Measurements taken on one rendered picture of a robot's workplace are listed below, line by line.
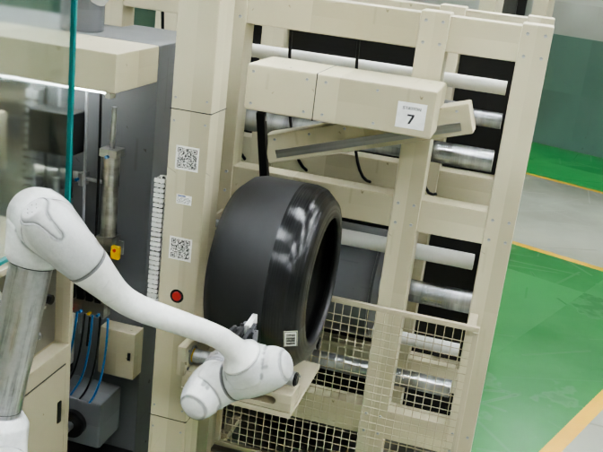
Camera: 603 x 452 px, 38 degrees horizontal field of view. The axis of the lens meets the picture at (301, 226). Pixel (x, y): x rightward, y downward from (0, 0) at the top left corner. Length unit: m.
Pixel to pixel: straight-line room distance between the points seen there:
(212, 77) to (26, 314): 0.91
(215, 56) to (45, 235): 0.92
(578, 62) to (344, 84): 9.13
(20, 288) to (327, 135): 1.25
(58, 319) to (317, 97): 1.06
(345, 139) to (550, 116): 9.10
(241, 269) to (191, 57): 0.64
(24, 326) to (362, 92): 1.25
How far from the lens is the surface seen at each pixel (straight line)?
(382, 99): 2.76
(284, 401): 2.74
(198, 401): 2.17
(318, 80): 2.80
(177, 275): 2.82
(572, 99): 11.83
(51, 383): 2.83
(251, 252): 2.51
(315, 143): 2.98
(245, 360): 2.10
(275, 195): 2.61
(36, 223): 1.93
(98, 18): 3.12
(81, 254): 1.95
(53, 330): 2.87
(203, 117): 2.66
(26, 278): 2.12
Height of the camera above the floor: 2.17
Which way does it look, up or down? 18 degrees down
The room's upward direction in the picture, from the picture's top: 7 degrees clockwise
